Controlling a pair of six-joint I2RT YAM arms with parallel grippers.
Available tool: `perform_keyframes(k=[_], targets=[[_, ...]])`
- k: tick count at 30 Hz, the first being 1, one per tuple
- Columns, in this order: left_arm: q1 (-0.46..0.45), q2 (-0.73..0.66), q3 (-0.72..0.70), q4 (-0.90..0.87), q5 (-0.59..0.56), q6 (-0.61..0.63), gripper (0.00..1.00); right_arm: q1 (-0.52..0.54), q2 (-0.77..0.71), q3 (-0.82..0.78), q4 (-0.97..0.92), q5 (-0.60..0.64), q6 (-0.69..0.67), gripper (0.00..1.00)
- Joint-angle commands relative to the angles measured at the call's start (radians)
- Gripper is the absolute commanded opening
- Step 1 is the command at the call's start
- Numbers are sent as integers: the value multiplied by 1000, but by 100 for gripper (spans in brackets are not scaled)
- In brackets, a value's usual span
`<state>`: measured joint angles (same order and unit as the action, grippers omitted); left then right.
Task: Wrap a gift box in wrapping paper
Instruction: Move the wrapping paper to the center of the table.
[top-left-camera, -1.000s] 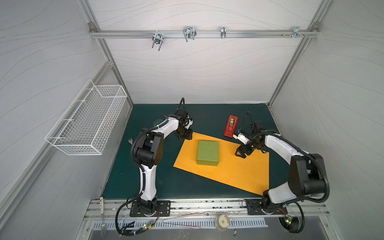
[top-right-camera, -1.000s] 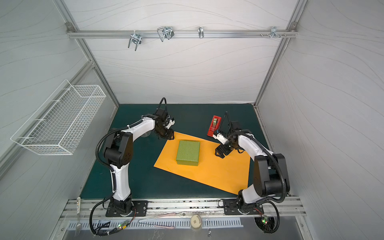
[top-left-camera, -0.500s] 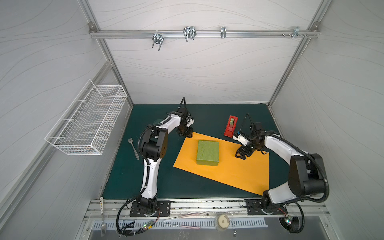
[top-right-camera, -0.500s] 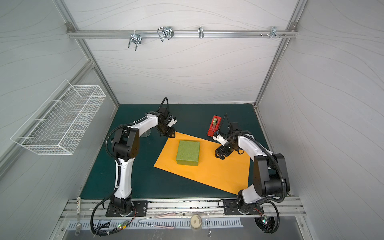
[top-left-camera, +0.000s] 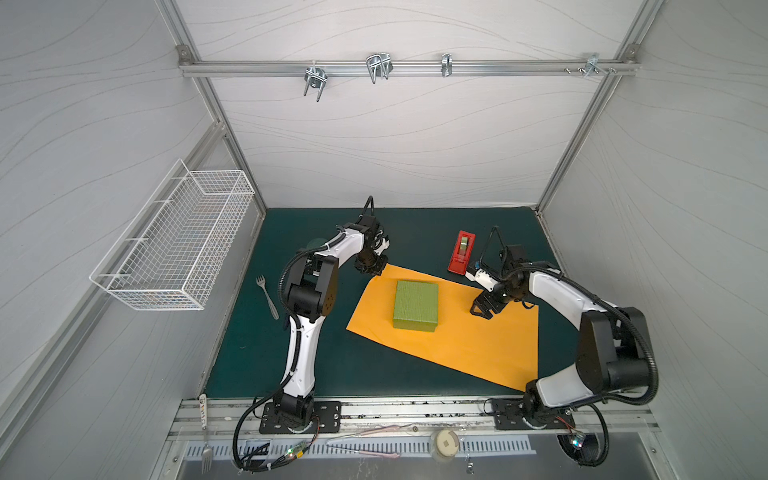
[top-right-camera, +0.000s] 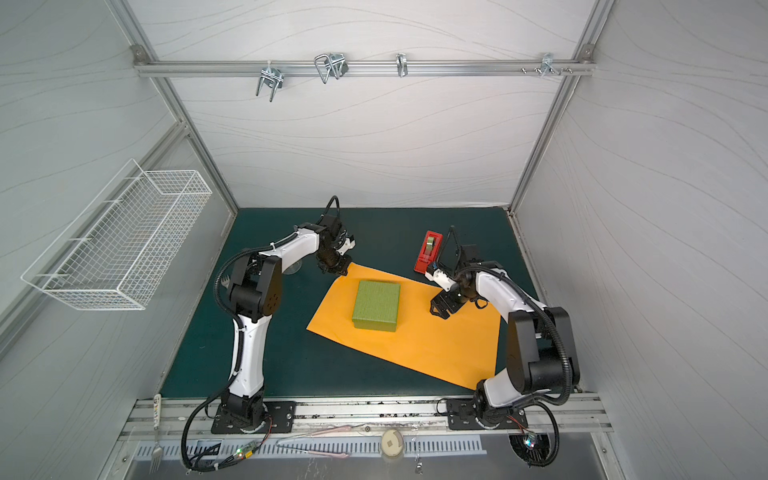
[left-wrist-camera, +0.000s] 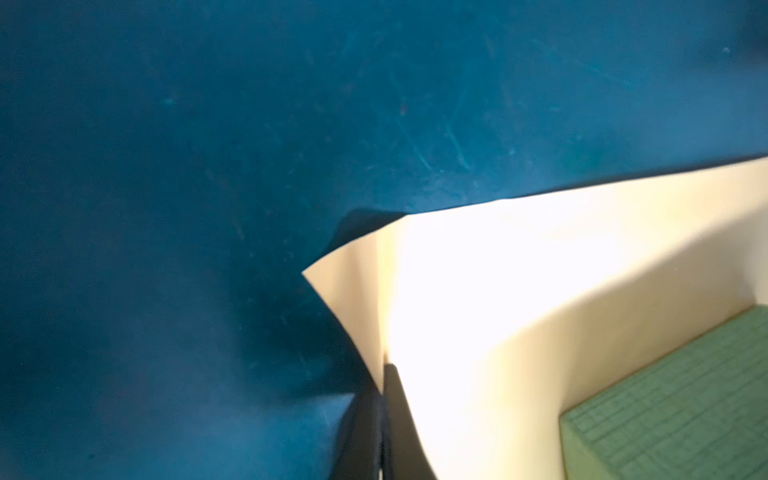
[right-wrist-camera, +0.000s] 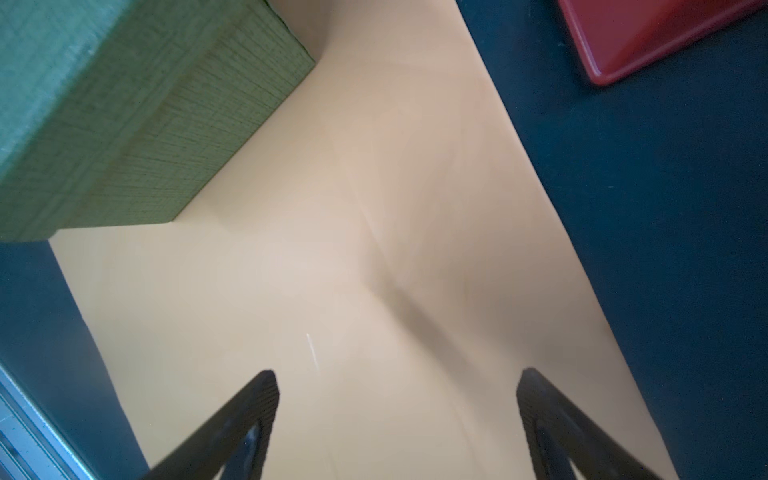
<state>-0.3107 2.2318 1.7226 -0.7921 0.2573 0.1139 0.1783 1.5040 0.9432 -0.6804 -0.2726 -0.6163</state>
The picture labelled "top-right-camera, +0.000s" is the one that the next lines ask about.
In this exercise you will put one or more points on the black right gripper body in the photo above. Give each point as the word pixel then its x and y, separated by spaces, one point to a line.
pixel 444 302

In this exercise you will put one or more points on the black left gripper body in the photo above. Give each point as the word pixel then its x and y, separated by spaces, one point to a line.
pixel 333 261

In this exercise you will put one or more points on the orange wrapping paper sheet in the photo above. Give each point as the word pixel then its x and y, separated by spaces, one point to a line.
pixel 461 350

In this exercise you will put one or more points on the green gift box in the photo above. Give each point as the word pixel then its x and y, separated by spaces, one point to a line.
pixel 376 306

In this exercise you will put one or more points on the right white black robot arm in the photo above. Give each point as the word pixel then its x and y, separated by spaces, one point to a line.
pixel 541 365

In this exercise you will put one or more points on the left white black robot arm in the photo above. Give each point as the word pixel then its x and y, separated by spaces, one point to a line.
pixel 249 289

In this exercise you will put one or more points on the red tape dispenser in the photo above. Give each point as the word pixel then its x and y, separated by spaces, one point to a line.
pixel 429 251

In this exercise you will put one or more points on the white slotted vent strip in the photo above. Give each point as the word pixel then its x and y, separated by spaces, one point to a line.
pixel 421 446

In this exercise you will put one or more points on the left metal u-bolt clamp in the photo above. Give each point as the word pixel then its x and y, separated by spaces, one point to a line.
pixel 271 79

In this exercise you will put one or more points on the metal u-bolt clamp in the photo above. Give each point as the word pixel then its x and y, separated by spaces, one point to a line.
pixel 271 79
pixel 331 65

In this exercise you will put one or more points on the middle metal u-bolt clamp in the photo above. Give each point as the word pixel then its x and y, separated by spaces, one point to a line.
pixel 331 65

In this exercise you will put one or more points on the white power strip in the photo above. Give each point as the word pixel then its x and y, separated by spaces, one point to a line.
pixel 156 413

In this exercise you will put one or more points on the fork hanging at front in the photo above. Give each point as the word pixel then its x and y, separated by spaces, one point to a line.
pixel 157 453

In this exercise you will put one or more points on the right metal bolt clamp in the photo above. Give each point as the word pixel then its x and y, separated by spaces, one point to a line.
pixel 547 67

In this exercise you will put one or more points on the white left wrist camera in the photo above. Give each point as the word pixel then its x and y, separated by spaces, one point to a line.
pixel 343 246

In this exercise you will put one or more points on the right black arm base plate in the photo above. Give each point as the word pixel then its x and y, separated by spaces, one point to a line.
pixel 461 415

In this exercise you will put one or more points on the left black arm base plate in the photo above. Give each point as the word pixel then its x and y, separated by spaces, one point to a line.
pixel 282 416

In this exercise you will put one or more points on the small metal bracket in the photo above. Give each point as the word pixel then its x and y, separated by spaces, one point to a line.
pixel 401 65

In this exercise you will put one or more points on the aluminium crossbar rail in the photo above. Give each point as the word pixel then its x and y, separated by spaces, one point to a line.
pixel 357 68

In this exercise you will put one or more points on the white wire basket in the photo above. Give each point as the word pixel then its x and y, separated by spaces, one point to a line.
pixel 114 254

